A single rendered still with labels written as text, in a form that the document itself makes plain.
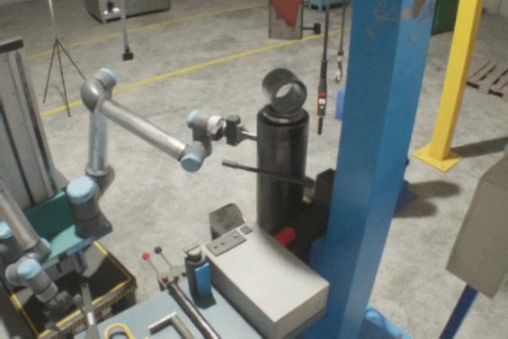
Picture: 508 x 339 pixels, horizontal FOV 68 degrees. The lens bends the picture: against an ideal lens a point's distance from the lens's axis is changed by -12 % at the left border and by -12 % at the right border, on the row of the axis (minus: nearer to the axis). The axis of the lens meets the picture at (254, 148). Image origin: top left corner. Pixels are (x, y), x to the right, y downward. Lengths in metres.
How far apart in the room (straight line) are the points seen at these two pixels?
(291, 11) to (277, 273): 0.83
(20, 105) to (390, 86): 1.65
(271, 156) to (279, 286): 0.55
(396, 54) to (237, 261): 0.84
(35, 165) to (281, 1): 1.54
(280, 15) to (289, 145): 0.56
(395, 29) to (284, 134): 0.69
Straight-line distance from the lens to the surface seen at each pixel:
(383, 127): 1.22
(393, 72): 1.15
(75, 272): 2.77
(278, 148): 1.66
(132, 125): 1.89
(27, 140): 2.24
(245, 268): 1.43
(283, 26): 1.31
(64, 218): 2.43
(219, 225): 1.87
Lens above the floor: 2.26
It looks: 32 degrees down
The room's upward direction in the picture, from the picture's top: straight up
